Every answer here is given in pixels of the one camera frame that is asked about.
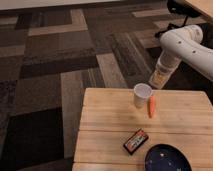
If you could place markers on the dark blue plate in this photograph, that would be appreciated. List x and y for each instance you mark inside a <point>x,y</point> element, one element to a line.
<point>164,157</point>

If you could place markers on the orange carrot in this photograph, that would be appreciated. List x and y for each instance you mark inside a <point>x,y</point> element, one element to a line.
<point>152,106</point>

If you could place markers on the black red snack packet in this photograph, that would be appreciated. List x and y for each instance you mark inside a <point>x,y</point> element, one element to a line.
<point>135,141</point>

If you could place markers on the black office chair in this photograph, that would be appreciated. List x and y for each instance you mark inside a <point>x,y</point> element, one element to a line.
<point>179,7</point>

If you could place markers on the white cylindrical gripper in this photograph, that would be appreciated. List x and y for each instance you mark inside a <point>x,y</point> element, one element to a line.
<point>165,67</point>

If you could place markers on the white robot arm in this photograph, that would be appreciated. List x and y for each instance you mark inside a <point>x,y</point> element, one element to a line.
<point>182,45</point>

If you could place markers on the wooden desk corner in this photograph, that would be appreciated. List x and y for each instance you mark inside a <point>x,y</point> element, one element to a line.
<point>205,7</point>

